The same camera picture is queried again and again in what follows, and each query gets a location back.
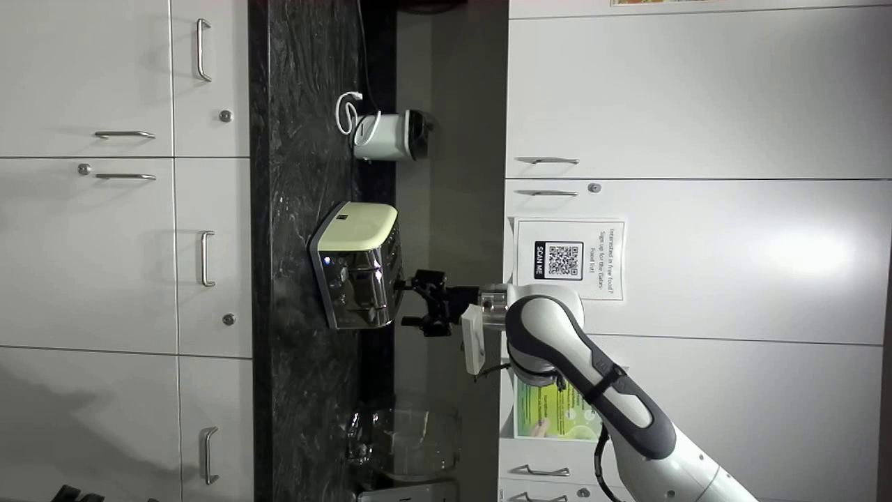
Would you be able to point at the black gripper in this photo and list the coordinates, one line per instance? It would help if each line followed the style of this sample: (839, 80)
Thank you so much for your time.
(459, 303)

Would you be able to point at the green poster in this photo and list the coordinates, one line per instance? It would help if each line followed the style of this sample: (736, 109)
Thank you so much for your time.
(553, 415)

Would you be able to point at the round silver cabinet lock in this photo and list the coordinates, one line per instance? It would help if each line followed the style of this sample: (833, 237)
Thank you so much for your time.
(230, 320)
(223, 116)
(584, 491)
(594, 189)

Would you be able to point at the clear jar with cream lid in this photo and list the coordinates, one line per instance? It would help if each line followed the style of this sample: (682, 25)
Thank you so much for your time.
(358, 260)

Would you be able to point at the white QR code paper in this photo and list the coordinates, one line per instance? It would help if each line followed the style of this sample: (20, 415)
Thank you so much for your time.
(594, 256)

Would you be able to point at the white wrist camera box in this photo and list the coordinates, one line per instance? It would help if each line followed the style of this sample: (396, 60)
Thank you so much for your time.
(475, 338)

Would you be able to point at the clear glass jar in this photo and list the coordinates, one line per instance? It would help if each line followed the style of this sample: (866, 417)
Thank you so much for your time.
(408, 445)

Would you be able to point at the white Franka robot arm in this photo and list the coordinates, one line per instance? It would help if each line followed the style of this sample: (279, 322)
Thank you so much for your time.
(594, 381)

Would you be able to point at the small black object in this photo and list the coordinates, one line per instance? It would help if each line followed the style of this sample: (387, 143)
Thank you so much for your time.
(72, 495)

